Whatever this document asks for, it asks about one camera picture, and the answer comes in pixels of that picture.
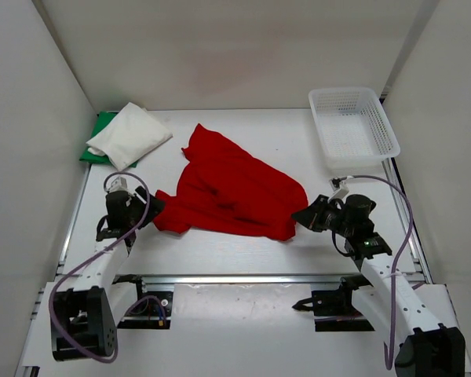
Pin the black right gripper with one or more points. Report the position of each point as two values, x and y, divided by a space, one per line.
310 217

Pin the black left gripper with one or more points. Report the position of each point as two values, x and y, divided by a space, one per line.
156 206

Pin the red t shirt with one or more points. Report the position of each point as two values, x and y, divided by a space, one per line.
225 189

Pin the white t shirt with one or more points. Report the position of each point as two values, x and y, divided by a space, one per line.
151 133

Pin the green t shirt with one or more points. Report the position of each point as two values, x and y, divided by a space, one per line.
113 140

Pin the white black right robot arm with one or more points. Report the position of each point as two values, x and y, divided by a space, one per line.
417 342

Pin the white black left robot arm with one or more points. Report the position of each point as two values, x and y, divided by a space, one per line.
86 312

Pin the white plastic basket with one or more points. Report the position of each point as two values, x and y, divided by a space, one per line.
353 129

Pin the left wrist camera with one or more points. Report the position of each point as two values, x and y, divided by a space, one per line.
122 207

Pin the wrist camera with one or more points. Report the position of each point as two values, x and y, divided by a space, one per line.
122 207
355 209

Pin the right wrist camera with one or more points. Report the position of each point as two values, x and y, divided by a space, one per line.
355 209

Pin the aluminium table rail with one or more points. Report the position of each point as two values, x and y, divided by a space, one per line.
243 279

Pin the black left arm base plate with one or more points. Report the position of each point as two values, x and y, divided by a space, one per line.
154 314

